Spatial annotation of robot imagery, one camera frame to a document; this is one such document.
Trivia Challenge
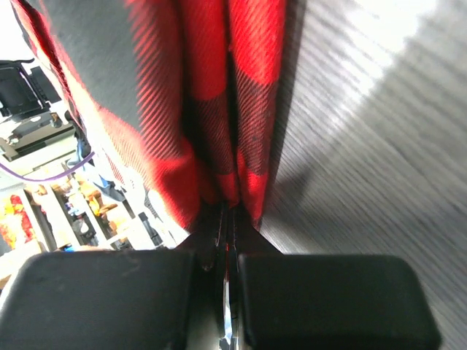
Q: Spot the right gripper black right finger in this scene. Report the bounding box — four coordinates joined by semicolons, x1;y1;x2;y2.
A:
228;208;441;349

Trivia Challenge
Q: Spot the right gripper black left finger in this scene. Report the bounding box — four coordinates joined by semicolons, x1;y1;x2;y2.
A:
1;205;228;349

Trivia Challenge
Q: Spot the red black plaid shirt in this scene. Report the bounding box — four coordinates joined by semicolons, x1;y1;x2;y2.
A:
11;1;286;228

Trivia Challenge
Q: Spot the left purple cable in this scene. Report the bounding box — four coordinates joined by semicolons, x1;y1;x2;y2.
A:
0;151;96;183

